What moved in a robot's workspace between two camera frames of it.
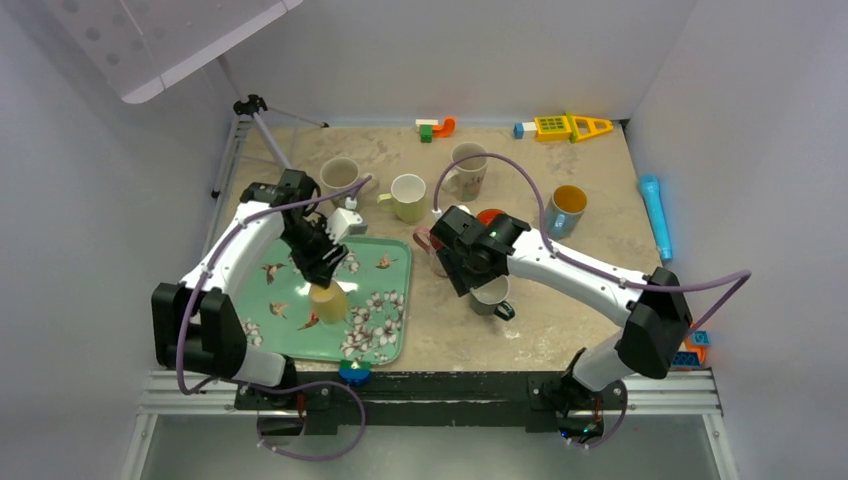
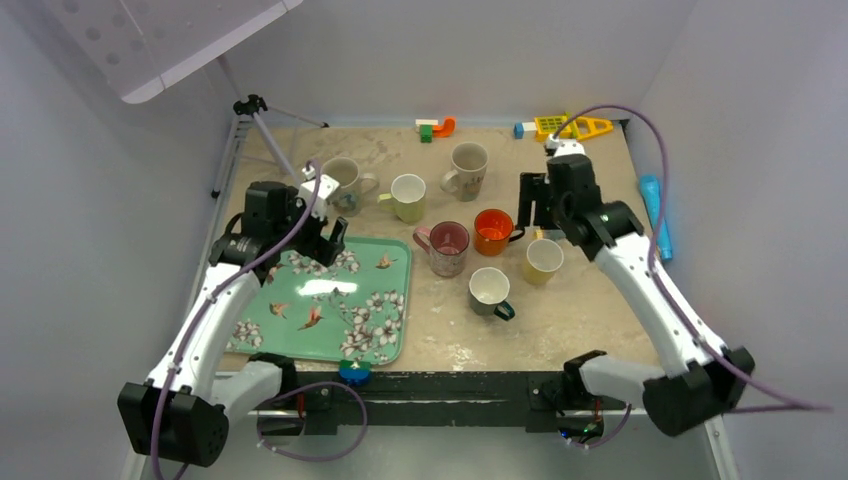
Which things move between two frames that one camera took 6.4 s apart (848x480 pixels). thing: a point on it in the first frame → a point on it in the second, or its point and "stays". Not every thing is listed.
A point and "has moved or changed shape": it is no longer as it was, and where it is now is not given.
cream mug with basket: x=465 y=179 stays
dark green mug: x=488 y=297 stays
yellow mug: x=329 y=305 has moved or changed shape
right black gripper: x=462 y=280 → x=535 y=187
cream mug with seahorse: x=340 y=174 stays
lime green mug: x=405 y=198 stays
